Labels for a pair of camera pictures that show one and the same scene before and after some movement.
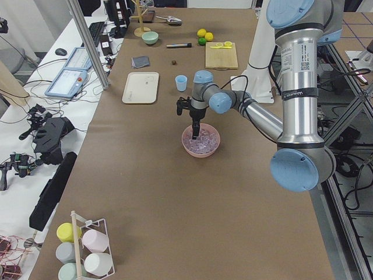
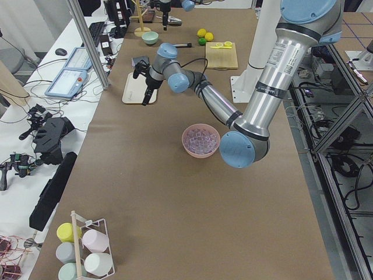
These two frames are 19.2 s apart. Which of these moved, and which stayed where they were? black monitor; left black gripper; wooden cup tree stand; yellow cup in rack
Moved: left black gripper
Stayed: wooden cup tree stand; yellow cup in rack; black monitor
